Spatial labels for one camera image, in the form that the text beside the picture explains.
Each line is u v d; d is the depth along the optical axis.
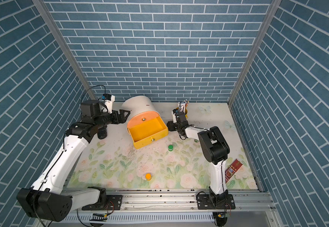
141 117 0.84
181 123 0.81
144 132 0.87
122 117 0.67
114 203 0.73
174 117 0.93
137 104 0.87
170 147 0.92
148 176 0.81
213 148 0.54
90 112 0.53
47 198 0.37
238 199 0.78
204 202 0.73
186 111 1.01
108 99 0.64
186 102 0.99
